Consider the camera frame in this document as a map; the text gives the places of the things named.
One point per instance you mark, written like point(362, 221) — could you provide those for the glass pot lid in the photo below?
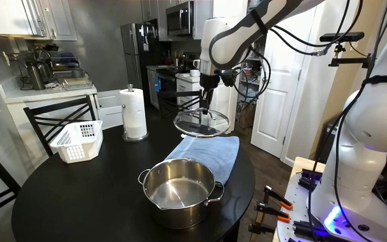
point(194, 128)

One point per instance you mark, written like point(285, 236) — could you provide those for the white panel door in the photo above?
point(279, 112)

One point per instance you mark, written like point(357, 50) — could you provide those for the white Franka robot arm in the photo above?
point(373, 122)

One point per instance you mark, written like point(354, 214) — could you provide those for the pantry shelves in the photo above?
point(248, 99)

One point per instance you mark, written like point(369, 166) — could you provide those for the white kitchen counter cabinet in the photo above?
point(37, 96)

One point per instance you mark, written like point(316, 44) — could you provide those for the white plastic basket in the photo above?
point(74, 153)

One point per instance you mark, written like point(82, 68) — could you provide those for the black orange clamp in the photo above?
point(280, 200)
point(275, 213)
point(261, 228)

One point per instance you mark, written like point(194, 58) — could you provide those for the black microwave oven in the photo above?
point(178, 21)

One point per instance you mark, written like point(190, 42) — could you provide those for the silver metal pot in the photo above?
point(181, 216)

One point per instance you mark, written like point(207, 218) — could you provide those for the blue towel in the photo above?
point(211, 155)

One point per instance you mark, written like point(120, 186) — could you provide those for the black wooden chair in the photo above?
point(60, 105)

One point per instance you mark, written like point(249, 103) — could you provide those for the robot base platform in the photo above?
point(295, 197)

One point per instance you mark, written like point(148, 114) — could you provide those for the stainless steel refrigerator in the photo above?
point(134, 54)

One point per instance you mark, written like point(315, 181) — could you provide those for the black camera on mount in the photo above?
point(339, 37)

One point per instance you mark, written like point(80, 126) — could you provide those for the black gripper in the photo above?
point(210, 81)

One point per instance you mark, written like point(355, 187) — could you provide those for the white kitchen stove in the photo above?
point(187, 85)

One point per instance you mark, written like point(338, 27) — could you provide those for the white wall cabinet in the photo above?
point(6, 18)

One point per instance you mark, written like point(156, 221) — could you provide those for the black controller box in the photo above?
point(310, 179)

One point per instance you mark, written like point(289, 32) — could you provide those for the black coffee maker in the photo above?
point(34, 72)

